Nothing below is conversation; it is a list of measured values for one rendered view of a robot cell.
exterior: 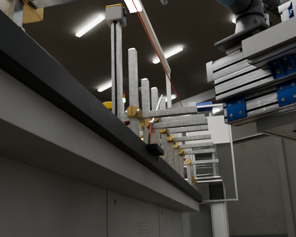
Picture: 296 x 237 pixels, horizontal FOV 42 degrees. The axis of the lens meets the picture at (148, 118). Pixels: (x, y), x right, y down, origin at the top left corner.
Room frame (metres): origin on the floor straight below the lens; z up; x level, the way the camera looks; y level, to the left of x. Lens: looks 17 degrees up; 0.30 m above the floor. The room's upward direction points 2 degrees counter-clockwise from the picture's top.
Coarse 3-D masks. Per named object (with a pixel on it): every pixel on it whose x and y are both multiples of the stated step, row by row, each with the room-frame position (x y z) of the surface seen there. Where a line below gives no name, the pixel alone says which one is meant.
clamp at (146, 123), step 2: (144, 120) 1.88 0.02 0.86; (146, 120) 1.87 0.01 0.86; (148, 120) 1.87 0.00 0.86; (150, 120) 1.90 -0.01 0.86; (144, 122) 1.87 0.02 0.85; (146, 122) 1.87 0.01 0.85; (148, 122) 1.87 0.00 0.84; (140, 124) 1.88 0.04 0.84; (142, 124) 1.88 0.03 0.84; (144, 124) 1.87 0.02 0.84; (146, 124) 1.87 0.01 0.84; (148, 124) 1.87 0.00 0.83; (142, 126) 1.88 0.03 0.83; (146, 126) 1.87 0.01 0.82; (148, 126) 1.88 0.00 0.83; (152, 126) 1.93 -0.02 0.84; (142, 128) 1.90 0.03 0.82; (148, 128) 1.90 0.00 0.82; (152, 128) 1.93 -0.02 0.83; (152, 130) 1.94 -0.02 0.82; (154, 130) 1.98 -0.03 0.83; (152, 132) 1.97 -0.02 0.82; (154, 132) 1.98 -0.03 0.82
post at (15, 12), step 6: (0, 0) 0.68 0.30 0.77; (6, 0) 0.68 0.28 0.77; (12, 0) 0.68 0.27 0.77; (18, 0) 0.69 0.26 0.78; (0, 6) 0.68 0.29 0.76; (6, 6) 0.68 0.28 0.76; (12, 6) 0.68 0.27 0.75; (18, 6) 0.69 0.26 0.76; (6, 12) 0.68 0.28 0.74; (12, 12) 0.68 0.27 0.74; (18, 12) 0.69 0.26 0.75; (12, 18) 0.68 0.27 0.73; (18, 18) 0.70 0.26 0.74
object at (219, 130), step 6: (210, 120) 4.33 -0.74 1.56; (216, 120) 4.31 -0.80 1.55; (222, 120) 4.30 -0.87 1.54; (210, 126) 4.33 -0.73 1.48; (216, 126) 4.31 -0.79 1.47; (222, 126) 4.30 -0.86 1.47; (192, 132) 4.38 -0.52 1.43; (198, 132) 4.36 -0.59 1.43; (204, 132) 4.35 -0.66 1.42; (210, 132) 4.33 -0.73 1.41; (216, 132) 4.32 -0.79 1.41; (222, 132) 4.30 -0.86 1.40; (228, 132) 4.29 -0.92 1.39; (216, 138) 4.32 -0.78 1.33; (222, 138) 4.30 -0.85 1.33; (228, 138) 4.29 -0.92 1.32
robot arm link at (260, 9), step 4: (252, 0) 1.32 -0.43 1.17; (256, 0) 1.34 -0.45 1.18; (260, 0) 1.37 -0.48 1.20; (252, 4) 1.33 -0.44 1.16; (256, 4) 1.35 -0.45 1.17; (260, 4) 1.36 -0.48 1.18; (248, 8) 1.34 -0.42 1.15; (252, 8) 1.35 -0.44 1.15; (256, 8) 1.35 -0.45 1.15; (260, 8) 1.36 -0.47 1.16; (232, 12) 1.38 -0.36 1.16; (240, 12) 1.36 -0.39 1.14; (244, 12) 1.36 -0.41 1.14; (248, 12) 1.35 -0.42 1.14; (260, 12) 1.36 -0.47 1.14; (236, 16) 1.39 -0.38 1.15
